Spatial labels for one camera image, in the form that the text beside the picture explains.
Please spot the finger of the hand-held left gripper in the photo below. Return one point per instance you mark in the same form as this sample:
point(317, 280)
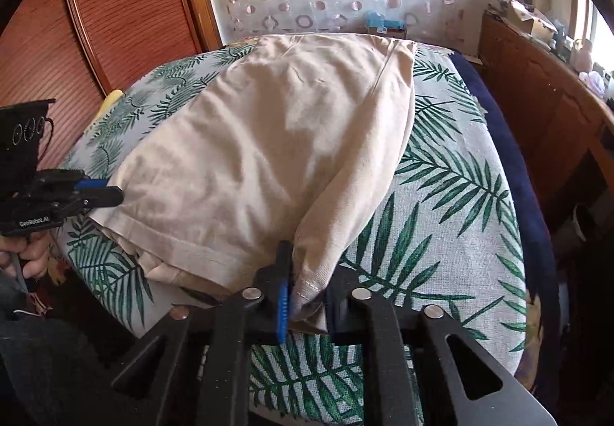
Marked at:
point(93, 184)
point(108, 197)

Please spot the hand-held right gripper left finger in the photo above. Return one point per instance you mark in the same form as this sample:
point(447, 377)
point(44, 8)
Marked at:
point(283, 311)

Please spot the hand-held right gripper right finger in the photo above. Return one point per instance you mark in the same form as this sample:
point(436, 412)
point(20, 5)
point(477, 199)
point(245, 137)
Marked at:
point(338, 320)

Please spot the beige shirt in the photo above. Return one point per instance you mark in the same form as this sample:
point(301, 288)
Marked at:
point(268, 143)

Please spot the person's left hand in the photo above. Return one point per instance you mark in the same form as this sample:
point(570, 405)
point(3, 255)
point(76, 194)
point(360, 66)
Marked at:
point(31, 253)

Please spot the yellow plush toy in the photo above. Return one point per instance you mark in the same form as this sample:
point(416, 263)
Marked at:
point(110, 104)

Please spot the leaf print bed sheet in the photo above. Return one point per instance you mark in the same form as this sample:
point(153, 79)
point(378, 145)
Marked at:
point(431, 224)

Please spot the person's dark pants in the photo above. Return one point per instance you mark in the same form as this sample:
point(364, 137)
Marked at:
point(48, 368)

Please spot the navy blue blanket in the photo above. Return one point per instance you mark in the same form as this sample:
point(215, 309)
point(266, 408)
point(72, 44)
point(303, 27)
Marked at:
point(508, 143)

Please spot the dark round container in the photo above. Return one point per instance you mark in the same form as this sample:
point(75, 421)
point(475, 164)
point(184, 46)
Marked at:
point(581, 221)

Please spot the wooden dresser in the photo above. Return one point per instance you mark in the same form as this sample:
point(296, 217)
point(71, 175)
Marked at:
point(542, 119)

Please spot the cardboard box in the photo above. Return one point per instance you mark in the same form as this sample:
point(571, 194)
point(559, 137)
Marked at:
point(386, 27)

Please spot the pile of boxes and bags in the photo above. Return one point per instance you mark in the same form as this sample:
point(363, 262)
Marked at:
point(537, 18)

